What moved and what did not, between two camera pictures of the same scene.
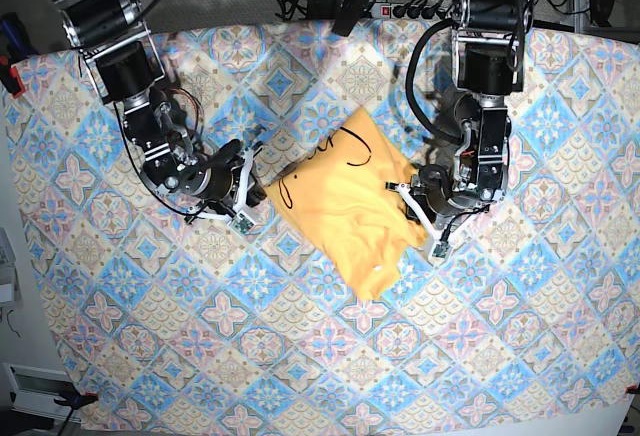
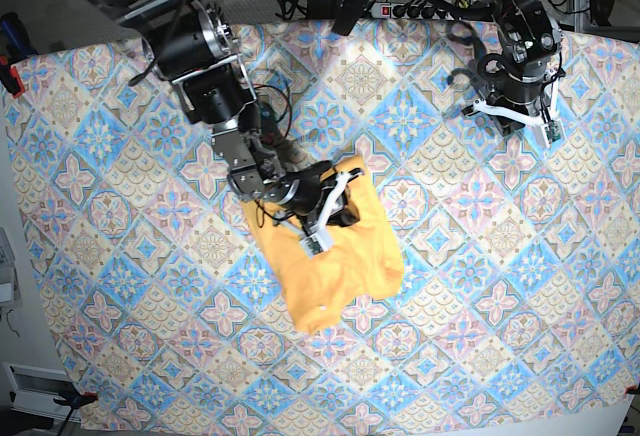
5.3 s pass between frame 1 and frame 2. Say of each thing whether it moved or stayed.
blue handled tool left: stayed
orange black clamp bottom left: stayed
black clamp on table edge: stayed
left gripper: moved
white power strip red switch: stayed
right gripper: moved
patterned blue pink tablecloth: stayed
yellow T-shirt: moved
